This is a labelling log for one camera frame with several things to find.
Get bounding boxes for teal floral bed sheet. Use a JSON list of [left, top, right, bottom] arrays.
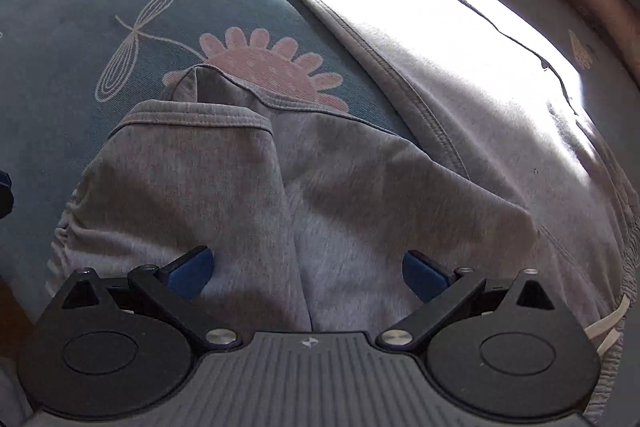
[[1, 0, 408, 308]]

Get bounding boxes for grey sweatpants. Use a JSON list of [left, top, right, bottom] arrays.
[[46, 0, 639, 421]]

